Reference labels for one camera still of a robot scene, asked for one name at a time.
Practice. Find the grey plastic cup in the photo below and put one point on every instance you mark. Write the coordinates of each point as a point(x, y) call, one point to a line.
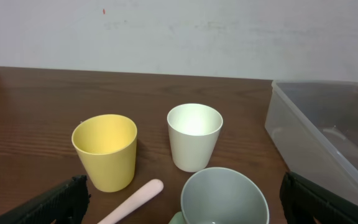
point(222, 195)

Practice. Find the white plastic cup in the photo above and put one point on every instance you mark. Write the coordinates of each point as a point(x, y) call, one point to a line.
point(193, 132)

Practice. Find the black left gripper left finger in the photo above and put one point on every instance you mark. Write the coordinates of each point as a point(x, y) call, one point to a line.
point(65, 203)

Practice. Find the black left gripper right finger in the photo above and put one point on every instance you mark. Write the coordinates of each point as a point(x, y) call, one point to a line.
point(306, 202)

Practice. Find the mint green plastic spoon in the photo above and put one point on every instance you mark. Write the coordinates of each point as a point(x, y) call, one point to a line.
point(177, 219)

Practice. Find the yellow plastic cup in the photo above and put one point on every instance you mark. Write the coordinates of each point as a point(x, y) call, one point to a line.
point(106, 145)

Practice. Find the white plastic spoon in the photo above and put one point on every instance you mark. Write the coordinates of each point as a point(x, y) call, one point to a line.
point(136, 200)

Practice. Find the clear plastic container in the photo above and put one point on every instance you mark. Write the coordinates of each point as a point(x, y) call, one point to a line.
point(314, 126)

